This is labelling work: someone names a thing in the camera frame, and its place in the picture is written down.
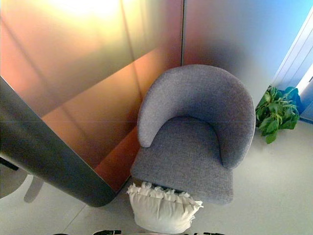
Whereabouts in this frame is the white fringed pillow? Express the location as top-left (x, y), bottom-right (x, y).
top-left (126, 182), bottom-right (204, 228)

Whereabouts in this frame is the grey fabric armchair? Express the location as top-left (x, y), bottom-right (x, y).
top-left (130, 64), bottom-right (257, 205)

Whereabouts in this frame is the dark rounded table top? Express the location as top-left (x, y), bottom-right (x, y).
top-left (0, 75), bottom-right (118, 208)

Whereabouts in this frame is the green leafy potted plant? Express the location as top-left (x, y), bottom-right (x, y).
top-left (255, 85), bottom-right (300, 144)

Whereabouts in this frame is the white window frame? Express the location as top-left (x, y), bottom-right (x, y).
top-left (271, 8), bottom-right (313, 120)

